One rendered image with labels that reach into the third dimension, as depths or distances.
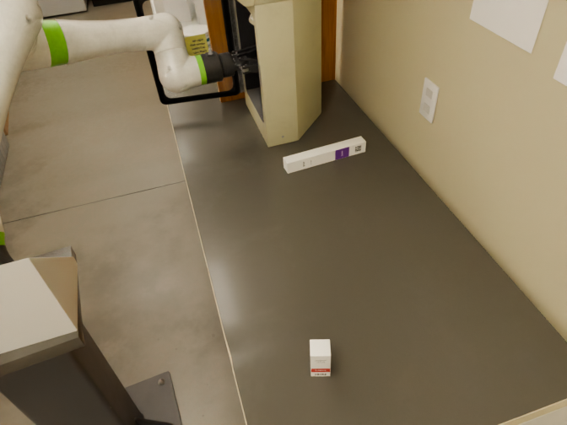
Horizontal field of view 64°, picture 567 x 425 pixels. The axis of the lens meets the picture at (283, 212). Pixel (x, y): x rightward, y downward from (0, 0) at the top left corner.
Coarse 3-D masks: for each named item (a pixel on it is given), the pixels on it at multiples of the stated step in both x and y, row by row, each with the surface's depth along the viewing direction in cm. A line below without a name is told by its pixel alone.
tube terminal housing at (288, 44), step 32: (256, 0) 123; (288, 0) 125; (320, 0) 141; (256, 32) 129; (288, 32) 131; (320, 32) 148; (288, 64) 138; (320, 64) 156; (288, 96) 145; (320, 96) 164; (288, 128) 153
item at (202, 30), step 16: (160, 0) 146; (176, 0) 147; (192, 0) 148; (208, 0) 149; (176, 16) 151; (192, 16) 151; (208, 16) 152; (192, 32) 155; (208, 32) 156; (224, 32) 157; (192, 48) 159; (224, 48) 161; (224, 80) 169; (176, 96) 170
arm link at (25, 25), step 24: (0, 0) 95; (24, 0) 98; (0, 24) 94; (24, 24) 98; (0, 48) 94; (24, 48) 99; (0, 72) 94; (0, 96) 94; (0, 120) 94; (0, 144) 95
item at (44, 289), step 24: (24, 264) 89; (48, 264) 98; (72, 264) 116; (0, 288) 91; (24, 288) 93; (48, 288) 95; (72, 288) 110; (0, 312) 94; (24, 312) 97; (48, 312) 99; (72, 312) 105; (0, 336) 99; (24, 336) 101; (48, 336) 104
